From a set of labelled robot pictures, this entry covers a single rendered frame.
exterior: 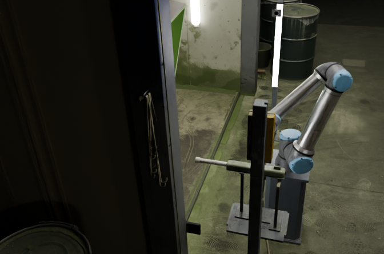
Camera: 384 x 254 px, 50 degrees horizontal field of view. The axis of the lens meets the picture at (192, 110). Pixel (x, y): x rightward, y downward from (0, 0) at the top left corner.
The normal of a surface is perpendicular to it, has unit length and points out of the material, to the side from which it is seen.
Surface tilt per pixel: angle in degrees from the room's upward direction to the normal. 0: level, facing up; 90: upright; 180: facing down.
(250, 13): 90
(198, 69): 90
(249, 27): 90
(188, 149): 0
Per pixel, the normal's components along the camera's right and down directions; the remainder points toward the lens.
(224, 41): -0.29, 0.51
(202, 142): -0.04, -0.86
